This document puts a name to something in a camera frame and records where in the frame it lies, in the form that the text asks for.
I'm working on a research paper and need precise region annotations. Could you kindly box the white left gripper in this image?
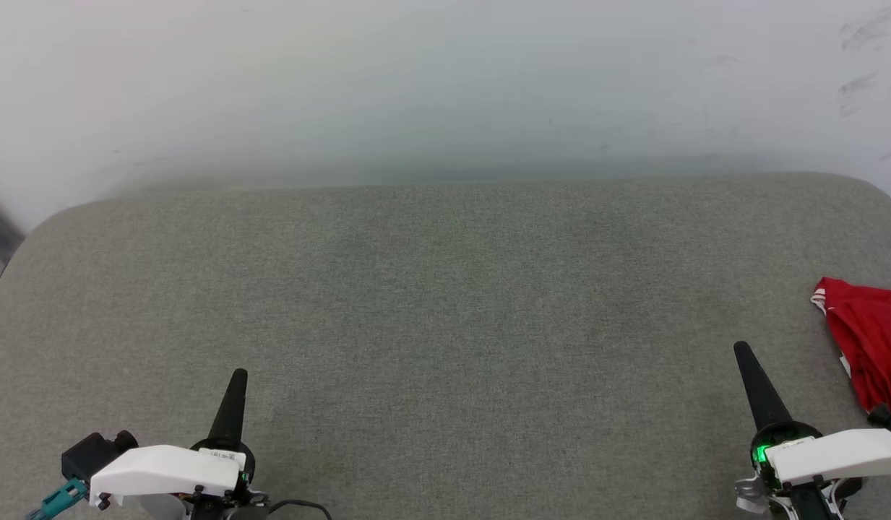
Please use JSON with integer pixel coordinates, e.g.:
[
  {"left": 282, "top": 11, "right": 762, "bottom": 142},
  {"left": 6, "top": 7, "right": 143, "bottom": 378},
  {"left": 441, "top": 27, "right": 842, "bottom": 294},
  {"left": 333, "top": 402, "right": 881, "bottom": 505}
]
[{"left": 89, "top": 368, "right": 267, "bottom": 508}]

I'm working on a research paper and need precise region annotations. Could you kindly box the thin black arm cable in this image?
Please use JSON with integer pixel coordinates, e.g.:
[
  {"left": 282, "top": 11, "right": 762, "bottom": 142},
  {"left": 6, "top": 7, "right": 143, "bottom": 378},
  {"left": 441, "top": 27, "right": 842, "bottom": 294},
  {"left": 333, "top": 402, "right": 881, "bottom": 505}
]
[{"left": 267, "top": 499, "right": 335, "bottom": 520}]

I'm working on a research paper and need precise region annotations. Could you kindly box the grey fabric sofa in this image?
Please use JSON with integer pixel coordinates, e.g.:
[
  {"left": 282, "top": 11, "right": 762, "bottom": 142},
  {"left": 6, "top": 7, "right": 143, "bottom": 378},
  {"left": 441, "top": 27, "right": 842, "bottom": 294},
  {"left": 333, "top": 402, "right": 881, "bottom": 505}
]
[{"left": 0, "top": 172, "right": 891, "bottom": 520}]

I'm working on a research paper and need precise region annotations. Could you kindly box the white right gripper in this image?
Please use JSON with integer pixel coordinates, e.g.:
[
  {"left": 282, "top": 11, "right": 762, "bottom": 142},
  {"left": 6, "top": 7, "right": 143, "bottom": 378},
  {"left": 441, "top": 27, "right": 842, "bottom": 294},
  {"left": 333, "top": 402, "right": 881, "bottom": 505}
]
[{"left": 732, "top": 340, "right": 891, "bottom": 518}]

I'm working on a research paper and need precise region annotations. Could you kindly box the red white basketball jersey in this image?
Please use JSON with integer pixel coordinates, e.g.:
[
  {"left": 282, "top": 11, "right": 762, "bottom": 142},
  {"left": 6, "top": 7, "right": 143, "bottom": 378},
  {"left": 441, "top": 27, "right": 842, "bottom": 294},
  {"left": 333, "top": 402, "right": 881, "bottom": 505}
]
[{"left": 812, "top": 277, "right": 891, "bottom": 416}]

